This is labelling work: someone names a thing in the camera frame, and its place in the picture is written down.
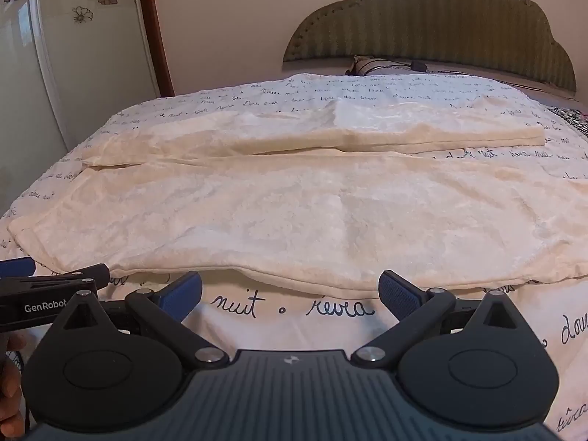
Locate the brown wooden frame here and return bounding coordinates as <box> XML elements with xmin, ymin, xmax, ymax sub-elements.
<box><xmin>135</xmin><ymin>0</ymin><xmax>176</xmax><ymax>98</ymax></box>

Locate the green padded headboard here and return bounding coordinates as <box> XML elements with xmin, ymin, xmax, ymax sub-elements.
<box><xmin>282</xmin><ymin>0</ymin><xmax>578</xmax><ymax>93</ymax></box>

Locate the striped pillow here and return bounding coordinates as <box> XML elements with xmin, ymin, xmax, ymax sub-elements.
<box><xmin>344</xmin><ymin>55</ymin><xmax>460</xmax><ymax>77</ymax></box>

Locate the cream fuzzy blanket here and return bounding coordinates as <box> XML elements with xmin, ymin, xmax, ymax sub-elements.
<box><xmin>8</xmin><ymin>96</ymin><xmax>588</xmax><ymax>300</ymax></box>

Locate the dark patterned cloth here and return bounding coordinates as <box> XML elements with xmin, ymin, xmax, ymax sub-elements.
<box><xmin>548</xmin><ymin>105</ymin><xmax>588</xmax><ymax>139</ymax></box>

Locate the person's left hand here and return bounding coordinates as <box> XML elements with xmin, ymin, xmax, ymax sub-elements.
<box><xmin>0</xmin><ymin>333</ymin><xmax>26</xmax><ymax>438</ymax></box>

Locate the white script printed blanket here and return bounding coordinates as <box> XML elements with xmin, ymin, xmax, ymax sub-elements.
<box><xmin>0</xmin><ymin>72</ymin><xmax>588</xmax><ymax>441</ymax></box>

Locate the flower patterned wardrobe door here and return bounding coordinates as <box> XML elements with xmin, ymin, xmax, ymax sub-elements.
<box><xmin>0</xmin><ymin>0</ymin><xmax>162</xmax><ymax>223</ymax></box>

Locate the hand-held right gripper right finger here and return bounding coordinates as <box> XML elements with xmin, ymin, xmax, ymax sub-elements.
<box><xmin>351</xmin><ymin>270</ymin><xmax>530</xmax><ymax>371</ymax></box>

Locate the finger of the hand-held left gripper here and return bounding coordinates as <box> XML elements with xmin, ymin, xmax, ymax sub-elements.
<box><xmin>28</xmin><ymin>263</ymin><xmax>111</xmax><ymax>286</ymax></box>
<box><xmin>0</xmin><ymin>257</ymin><xmax>37</xmax><ymax>279</ymax></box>

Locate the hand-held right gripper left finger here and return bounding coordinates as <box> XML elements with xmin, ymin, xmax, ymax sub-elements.
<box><xmin>57</xmin><ymin>271</ymin><xmax>229</xmax><ymax>371</ymax></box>

